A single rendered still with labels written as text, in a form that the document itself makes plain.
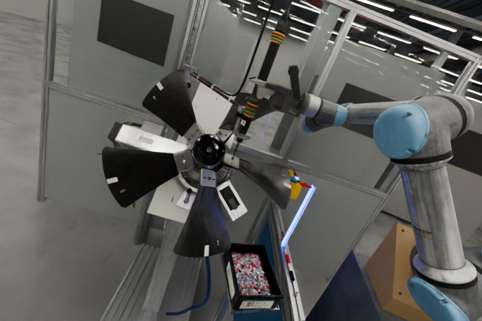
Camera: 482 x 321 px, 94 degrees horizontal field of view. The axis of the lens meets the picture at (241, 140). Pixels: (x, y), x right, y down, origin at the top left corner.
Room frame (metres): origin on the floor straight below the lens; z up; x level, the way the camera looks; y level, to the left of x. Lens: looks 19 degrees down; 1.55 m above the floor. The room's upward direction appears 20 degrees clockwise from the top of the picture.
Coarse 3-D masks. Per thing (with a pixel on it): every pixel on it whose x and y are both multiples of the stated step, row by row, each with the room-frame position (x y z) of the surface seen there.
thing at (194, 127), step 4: (196, 124) 0.81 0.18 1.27; (192, 128) 0.82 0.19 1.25; (196, 128) 0.81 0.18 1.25; (200, 128) 0.80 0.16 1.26; (188, 132) 0.82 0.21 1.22; (192, 132) 0.82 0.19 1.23; (196, 132) 0.81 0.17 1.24; (200, 132) 0.80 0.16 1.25; (184, 136) 0.83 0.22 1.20; (188, 136) 0.82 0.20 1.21; (196, 136) 0.81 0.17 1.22; (188, 140) 0.82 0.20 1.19; (192, 140) 0.81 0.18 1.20; (192, 144) 0.81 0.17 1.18
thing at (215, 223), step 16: (208, 192) 0.69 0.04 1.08; (192, 208) 0.62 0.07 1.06; (208, 208) 0.66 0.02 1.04; (192, 224) 0.59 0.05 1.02; (208, 224) 0.63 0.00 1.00; (224, 224) 0.69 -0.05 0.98; (192, 240) 0.57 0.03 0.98; (208, 240) 0.60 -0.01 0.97; (224, 240) 0.65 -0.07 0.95; (192, 256) 0.54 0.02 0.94; (208, 256) 0.58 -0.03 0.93
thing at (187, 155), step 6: (186, 150) 0.74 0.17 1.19; (174, 156) 0.72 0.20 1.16; (180, 156) 0.73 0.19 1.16; (186, 156) 0.74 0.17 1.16; (180, 162) 0.74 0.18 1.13; (186, 162) 0.75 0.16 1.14; (192, 162) 0.76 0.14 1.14; (180, 168) 0.74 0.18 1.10; (186, 168) 0.75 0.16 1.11; (192, 168) 0.77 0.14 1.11
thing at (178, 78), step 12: (180, 72) 0.89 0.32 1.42; (168, 84) 0.88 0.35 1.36; (180, 84) 0.87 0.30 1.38; (156, 96) 0.87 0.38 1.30; (168, 96) 0.86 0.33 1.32; (180, 96) 0.85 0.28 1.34; (156, 108) 0.86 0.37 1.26; (168, 108) 0.85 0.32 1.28; (180, 108) 0.84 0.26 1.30; (192, 108) 0.83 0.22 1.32; (168, 120) 0.85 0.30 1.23; (180, 120) 0.83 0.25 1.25; (192, 120) 0.81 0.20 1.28; (180, 132) 0.83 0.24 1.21
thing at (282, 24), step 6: (288, 12) 0.79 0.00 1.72; (282, 18) 0.79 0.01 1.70; (276, 24) 0.79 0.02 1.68; (282, 24) 0.78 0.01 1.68; (276, 30) 0.81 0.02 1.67; (282, 30) 0.78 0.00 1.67; (246, 120) 0.78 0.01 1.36; (240, 126) 0.79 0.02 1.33; (246, 126) 0.78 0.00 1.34; (240, 132) 0.78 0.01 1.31; (246, 132) 0.79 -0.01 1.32; (240, 138) 0.79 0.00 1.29
